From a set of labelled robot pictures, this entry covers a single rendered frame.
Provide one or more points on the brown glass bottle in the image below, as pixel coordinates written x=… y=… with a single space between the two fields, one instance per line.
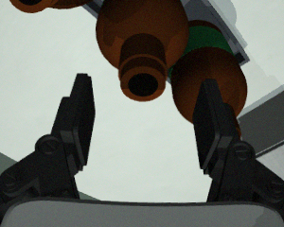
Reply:
x=146 y=37
x=207 y=56
x=34 y=6

